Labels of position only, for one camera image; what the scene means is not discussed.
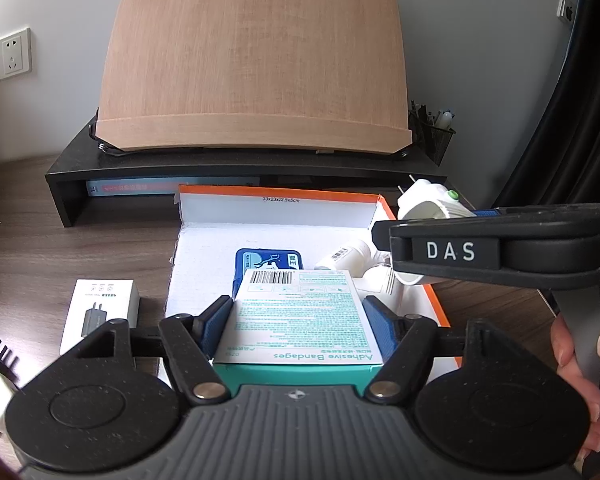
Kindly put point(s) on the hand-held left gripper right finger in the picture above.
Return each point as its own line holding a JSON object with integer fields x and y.
{"x": 380, "y": 326}

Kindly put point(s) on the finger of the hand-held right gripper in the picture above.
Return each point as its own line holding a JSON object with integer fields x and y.
{"x": 381, "y": 235}
{"x": 486, "y": 213}

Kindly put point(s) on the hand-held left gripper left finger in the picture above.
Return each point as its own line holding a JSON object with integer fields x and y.
{"x": 215, "y": 325}

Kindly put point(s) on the white pill bottle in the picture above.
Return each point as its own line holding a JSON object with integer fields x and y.
{"x": 347, "y": 255}

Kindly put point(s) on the white plug adapter green button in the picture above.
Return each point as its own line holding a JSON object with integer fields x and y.
{"x": 430, "y": 202}

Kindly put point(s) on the blue floss pick case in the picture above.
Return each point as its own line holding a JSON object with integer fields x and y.
{"x": 260, "y": 259}

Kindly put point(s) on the teal adhesive bandage box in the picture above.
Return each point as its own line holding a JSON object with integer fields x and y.
{"x": 300, "y": 320}

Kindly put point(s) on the orange-edged white cardboard box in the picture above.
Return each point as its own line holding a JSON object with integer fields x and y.
{"x": 205, "y": 245}

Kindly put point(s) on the person's right hand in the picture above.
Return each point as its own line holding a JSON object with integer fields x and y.
{"x": 577, "y": 365}

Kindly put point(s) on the black mesh pen holder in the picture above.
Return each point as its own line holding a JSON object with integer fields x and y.
{"x": 432, "y": 140}

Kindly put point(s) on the white charger box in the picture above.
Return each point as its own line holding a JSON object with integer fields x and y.
{"x": 100, "y": 310}

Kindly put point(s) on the black monitor riser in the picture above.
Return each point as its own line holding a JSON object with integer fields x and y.
{"x": 260, "y": 165}

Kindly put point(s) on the flat book under riser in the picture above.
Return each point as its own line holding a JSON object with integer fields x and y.
{"x": 180, "y": 187}

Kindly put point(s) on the black curtain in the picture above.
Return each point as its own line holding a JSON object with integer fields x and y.
{"x": 570, "y": 85}

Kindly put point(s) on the wooden board stand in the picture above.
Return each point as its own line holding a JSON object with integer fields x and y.
{"x": 252, "y": 55}

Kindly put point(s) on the white wall socket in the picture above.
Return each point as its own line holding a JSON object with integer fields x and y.
{"x": 14, "y": 52}

